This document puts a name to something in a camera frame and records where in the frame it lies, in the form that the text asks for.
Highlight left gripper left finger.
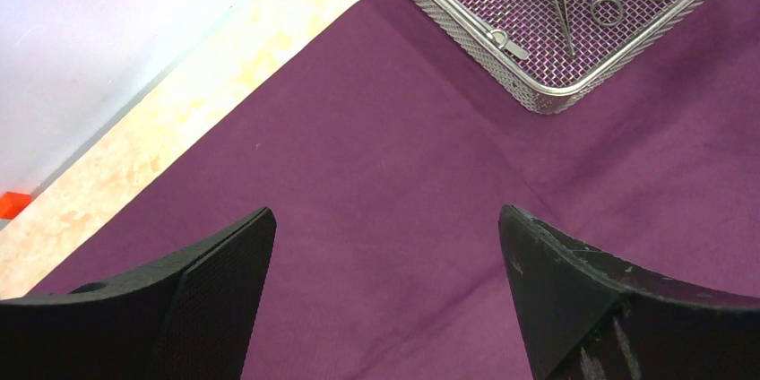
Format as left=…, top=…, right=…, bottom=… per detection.
left=1, top=207, right=276, bottom=379

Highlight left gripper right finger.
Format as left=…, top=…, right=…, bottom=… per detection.
left=498, top=205, right=759, bottom=379

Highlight purple cloth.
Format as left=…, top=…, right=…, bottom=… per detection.
left=37, top=0, right=759, bottom=379

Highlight metal mesh instrument tray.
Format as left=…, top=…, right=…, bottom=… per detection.
left=412, top=0, right=705, bottom=115

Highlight orange small block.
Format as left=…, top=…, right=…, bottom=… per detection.
left=0, top=192, right=32, bottom=220

